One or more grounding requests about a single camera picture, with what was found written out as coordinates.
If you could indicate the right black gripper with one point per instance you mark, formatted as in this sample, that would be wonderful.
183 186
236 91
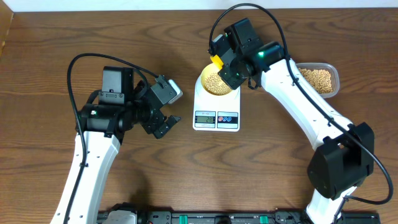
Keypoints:
231 81

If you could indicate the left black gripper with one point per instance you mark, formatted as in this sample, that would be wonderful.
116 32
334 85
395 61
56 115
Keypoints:
157 118

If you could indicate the yellow measuring scoop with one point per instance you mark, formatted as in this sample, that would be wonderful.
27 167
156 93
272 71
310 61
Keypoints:
217 61

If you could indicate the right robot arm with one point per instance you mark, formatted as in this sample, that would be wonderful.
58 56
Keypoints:
344 152

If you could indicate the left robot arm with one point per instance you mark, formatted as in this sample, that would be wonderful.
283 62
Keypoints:
103 120

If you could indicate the soybeans in bowl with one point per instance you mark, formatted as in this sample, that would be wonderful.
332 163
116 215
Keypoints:
215 85

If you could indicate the yellow plastic bowl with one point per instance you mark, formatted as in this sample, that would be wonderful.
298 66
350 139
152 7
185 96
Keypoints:
211 68

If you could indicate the white digital kitchen scale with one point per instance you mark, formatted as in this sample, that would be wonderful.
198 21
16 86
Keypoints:
216 112

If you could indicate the soybeans in container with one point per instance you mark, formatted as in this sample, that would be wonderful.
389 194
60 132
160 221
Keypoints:
320 80

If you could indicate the clear plastic container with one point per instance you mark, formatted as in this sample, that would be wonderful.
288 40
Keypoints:
335 80

